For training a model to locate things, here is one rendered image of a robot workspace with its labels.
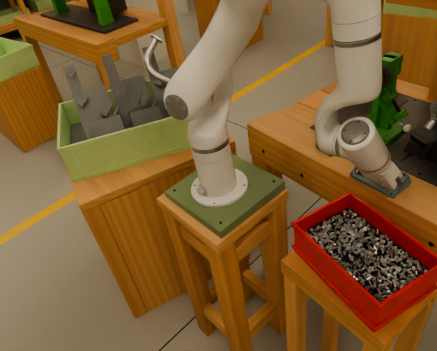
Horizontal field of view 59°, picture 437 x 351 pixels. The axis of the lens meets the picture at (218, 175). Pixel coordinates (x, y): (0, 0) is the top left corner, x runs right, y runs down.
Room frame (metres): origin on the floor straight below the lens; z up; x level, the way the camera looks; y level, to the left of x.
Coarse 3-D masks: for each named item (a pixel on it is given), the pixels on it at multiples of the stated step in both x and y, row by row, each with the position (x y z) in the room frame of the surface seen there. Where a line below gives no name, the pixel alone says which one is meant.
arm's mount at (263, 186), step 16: (240, 160) 1.10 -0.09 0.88; (192, 176) 1.06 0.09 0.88; (256, 176) 0.99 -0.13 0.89; (272, 176) 0.98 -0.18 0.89; (176, 192) 0.99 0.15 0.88; (256, 192) 0.91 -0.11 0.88; (272, 192) 0.91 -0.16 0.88; (192, 208) 0.90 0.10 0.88; (208, 208) 0.89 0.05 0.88; (224, 208) 0.87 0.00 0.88; (240, 208) 0.86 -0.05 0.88; (256, 208) 0.87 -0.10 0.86; (208, 224) 0.82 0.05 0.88; (224, 224) 0.80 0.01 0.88
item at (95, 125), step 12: (72, 72) 1.61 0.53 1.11; (72, 84) 1.60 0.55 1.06; (72, 96) 1.58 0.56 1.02; (96, 96) 1.59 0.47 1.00; (108, 96) 1.59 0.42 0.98; (84, 108) 1.56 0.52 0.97; (96, 108) 1.56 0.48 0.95; (84, 120) 1.53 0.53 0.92; (96, 120) 1.53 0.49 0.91; (108, 120) 1.49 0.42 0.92; (120, 120) 1.49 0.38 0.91; (96, 132) 1.46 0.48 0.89; (108, 132) 1.46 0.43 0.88
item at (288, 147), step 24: (264, 120) 1.31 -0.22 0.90; (288, 120) 1.28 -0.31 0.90; (264, 144) 1.22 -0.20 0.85; (288, 144) 1.12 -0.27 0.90; (312, 144) 1.10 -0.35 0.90; (288, 168) 1.11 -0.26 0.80; (312, 168) 1.01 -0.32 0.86; (336, 168) 0.95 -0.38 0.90; (336, 192) 0.93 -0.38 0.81; (360, 192) 0.85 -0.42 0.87; (408, 192) 0.78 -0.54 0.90; (432, 192) 0.77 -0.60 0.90; (384, 216) 0.77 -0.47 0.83; (408, 216) 0.72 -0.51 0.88; (432, 216) 0.68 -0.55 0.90; (432, 240) 0.65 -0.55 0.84
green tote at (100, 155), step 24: (72, 120) 1.66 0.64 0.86; (168, 120) 1.35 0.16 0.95; (72, 144) 1.28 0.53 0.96; (96, 144) 1.29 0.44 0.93; (120, 144) 1.31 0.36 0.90; (144, 144) 1.33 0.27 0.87; (168, 144) 1.35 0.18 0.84; (72, 168) 1.27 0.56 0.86; (96, 168) 1.29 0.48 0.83; (120, 168) 1.30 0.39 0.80
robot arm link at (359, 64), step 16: (336, 48) 0.72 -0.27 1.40; (352, 48) 0.69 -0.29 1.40; (368, 48) 0.68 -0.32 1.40; (336, 64) 0.73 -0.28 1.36; (352, 64) 0.69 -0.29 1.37; (368, 64) 0.68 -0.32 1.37; (352, 80) 0.69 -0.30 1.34; (368, 80) 0.68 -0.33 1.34; (336, 96) 0.72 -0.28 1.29; (352, 96) 0.69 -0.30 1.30; (368, 96) 0.68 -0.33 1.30; (320, 112) 0.75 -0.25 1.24; (336, 112) 0.77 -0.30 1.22; (320, 128) 0.75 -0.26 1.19; (336, 128) 0.76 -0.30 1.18; (320, 144) 0.76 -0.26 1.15
